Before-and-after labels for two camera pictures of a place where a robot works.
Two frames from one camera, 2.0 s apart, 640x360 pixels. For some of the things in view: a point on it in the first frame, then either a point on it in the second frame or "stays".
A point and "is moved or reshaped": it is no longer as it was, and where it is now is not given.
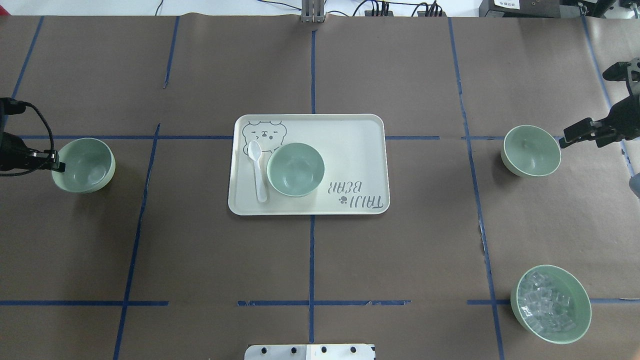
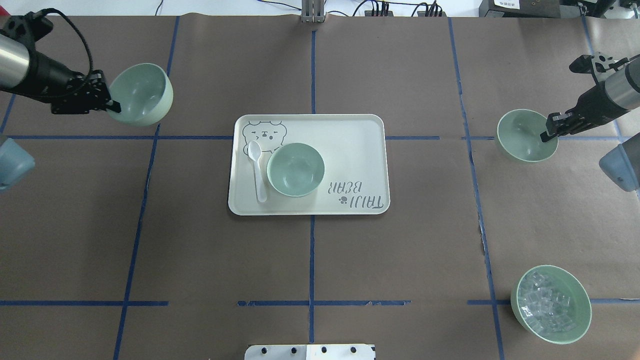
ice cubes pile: [546, 311] stays
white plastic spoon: [254, 150] stays
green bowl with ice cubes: [552, 303] stays
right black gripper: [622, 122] -> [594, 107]
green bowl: [89, 164] -> [145, 92]
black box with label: [519, 8] stays
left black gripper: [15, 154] -> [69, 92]
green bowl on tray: [295, 169] stays
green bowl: [528, 150] is moved or reshaped
